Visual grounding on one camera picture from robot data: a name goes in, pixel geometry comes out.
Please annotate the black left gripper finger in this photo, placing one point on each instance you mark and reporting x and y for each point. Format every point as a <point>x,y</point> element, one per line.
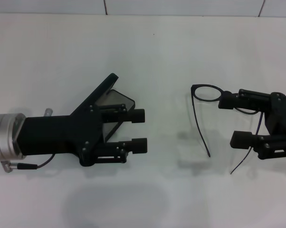
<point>139,145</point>
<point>138,116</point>

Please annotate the black thin-frame glasses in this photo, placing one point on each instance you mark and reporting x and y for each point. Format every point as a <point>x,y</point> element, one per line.
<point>208,93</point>

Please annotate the black glasses case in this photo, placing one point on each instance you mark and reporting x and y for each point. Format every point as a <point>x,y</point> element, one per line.
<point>120,99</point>

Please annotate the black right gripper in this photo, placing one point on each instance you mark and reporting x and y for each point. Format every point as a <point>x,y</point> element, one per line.
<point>283,118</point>

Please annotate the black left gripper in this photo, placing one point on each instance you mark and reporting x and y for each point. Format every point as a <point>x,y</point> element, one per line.
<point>50,135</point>

